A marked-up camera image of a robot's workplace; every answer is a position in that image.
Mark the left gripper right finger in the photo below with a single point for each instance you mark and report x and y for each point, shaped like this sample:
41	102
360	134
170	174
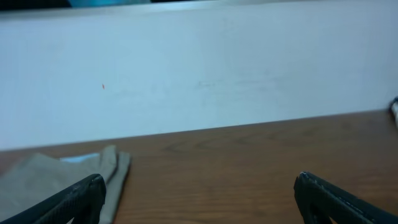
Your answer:
322	202

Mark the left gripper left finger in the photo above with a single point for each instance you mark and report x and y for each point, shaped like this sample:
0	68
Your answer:
80	203

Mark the khaki shorts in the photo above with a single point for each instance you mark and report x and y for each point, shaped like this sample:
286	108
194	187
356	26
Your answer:
38	177

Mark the white garment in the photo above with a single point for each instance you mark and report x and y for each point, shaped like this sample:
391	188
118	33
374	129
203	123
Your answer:
393	109

